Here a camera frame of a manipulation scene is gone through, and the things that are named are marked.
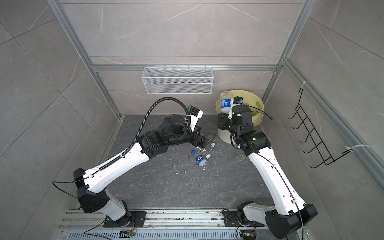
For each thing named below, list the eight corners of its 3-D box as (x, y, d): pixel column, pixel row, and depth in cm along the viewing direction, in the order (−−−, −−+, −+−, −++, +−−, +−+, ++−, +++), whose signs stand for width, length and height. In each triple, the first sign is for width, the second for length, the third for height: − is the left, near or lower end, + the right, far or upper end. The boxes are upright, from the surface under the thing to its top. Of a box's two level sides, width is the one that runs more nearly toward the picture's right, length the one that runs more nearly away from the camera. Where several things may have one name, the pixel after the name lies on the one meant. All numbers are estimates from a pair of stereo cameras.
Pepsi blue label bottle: (203, 172, 90) (204, 169, 87) (194, 161, 95) (194, 158, 92) (210, 166, 93) (210, 163, 89) (200, 156, 97) (200, 153, 94)
